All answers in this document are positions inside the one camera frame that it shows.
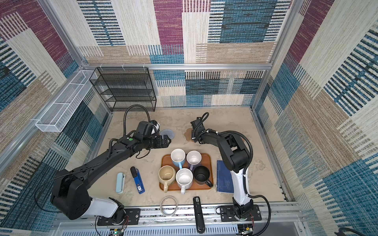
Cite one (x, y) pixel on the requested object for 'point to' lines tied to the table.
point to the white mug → (184, 177)
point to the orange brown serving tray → (205, 161)
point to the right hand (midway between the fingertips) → (198, 135)
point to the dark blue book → (224, 183)
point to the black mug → (201, 175)
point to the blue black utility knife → (138, 180)
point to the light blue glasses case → (120, 183)
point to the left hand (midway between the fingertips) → (165, 139)
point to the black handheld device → (199, 219)
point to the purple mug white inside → (194, 158)
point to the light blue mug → (178, 157)
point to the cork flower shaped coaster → (188, 133)
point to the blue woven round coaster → (170, 133)
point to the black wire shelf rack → (120, 87)
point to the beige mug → (167, 175)
